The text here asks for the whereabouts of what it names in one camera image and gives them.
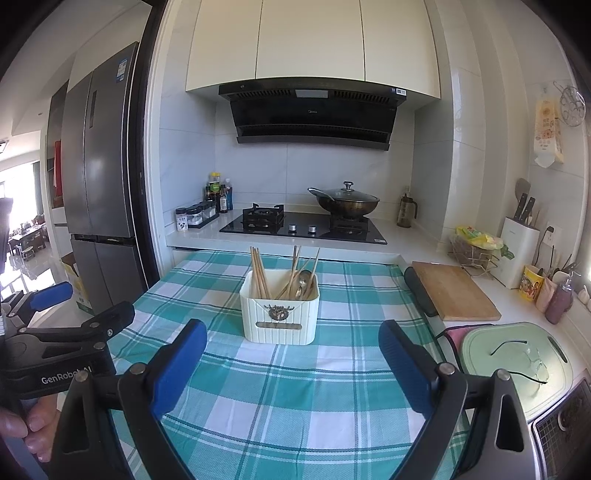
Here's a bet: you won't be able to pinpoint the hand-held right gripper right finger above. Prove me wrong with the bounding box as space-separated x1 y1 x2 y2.
379 319 550 480

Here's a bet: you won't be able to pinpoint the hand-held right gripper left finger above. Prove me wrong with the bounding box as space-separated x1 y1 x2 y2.
48 318 208 480

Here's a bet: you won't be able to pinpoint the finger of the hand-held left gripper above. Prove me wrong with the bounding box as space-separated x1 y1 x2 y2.
18 301 136 361
0 281 75 329

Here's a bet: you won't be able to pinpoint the cream ribbed utensil holder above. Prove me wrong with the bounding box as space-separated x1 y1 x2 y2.
239 269 320 346

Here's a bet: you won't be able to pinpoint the bundle of wooden chopsticks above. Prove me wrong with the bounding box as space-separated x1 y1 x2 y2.
249 244 321 301

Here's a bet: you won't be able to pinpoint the person's left hand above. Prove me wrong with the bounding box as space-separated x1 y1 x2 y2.
0 396 60 463

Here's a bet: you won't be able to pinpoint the cardboard box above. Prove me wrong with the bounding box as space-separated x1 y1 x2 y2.
61 251 93 315

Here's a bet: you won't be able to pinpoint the pink plastic board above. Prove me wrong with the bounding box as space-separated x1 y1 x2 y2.
436 324 495 365

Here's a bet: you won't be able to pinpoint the wooden dining table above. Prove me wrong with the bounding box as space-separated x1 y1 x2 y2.
7 224 49 261

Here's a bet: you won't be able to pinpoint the light green plastic board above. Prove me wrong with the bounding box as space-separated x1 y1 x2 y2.
462 322 574 409

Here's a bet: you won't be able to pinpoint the teal white plaid tablecloth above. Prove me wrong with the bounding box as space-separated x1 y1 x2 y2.
108 249 467 480

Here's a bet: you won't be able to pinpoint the wooden cutting board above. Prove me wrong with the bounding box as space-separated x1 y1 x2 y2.
412 261 502 322

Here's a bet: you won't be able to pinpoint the grey steel refrigerator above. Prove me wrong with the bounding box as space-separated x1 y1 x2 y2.
60 41 140 317

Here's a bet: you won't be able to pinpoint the rack of spice jars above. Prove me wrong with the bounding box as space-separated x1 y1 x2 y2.
186 202 220 229

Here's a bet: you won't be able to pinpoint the yellow printed cup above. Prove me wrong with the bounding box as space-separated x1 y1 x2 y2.
518 264 546 303

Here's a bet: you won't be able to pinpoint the yellow plastic bag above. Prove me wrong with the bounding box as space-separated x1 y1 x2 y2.
455 224 505 252

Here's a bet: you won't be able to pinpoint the brown water jug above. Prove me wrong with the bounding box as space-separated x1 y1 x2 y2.
397 187 419 228

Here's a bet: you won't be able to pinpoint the pink cup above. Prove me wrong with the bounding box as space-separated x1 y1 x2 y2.
536 277 558 313

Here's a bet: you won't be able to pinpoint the white knife block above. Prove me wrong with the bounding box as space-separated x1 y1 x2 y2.
492 217 541 289

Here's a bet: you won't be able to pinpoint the steel sink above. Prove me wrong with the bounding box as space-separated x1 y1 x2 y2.
531 378 591 480

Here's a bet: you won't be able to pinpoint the purple soap dispenser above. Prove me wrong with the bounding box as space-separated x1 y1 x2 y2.
545 270 575 325

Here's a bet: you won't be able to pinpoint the dark wok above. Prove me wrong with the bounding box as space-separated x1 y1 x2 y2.
308 181 380 219

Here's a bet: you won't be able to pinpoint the black glass gas hob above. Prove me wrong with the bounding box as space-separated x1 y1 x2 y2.
219 203 389 245

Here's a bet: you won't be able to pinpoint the glass wok lid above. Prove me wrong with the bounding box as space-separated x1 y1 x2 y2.
318 181 379 204

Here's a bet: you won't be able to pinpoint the black range hood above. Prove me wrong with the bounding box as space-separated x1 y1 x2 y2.
218 78 408 152

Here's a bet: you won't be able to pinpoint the hanging printed bag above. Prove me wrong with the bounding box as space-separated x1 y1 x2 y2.
533 98 566 168

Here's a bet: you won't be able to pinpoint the thin frame eyeglasses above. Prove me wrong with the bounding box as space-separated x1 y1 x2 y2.
490 340 549 385

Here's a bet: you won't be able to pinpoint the wire basket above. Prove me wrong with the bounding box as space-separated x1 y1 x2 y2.
448 235 502 278

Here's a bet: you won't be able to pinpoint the hanging round wire rack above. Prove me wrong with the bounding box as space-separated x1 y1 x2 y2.
554 80 585 125

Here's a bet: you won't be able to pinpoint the cream wall cabinet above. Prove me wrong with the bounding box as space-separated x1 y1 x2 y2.
185 0 443 100

